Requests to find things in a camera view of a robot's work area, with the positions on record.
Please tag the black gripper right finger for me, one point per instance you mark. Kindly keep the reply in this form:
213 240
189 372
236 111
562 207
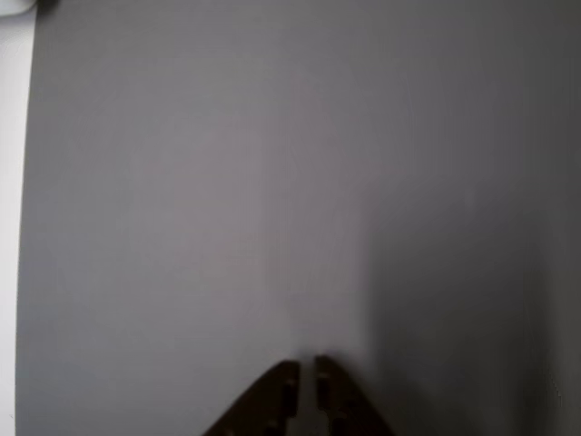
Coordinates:
345 404

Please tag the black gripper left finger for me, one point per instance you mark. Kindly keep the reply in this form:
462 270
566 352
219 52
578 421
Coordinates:
268 404

